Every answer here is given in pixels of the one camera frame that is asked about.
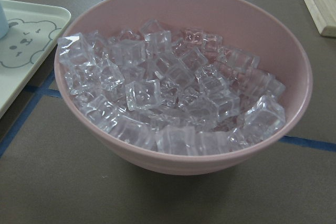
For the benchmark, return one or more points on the clear ice cubes pile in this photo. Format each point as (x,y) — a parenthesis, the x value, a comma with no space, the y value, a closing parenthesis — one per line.
(171,90)

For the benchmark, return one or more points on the pink bowl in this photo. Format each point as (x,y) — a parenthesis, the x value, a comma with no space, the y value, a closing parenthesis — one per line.
(241,24)

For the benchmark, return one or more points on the cream bear tray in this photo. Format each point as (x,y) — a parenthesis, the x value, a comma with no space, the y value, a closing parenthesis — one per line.
(33,33)

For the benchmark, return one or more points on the light blue cup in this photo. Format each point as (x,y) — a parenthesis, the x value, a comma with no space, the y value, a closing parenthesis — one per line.
(4,26)

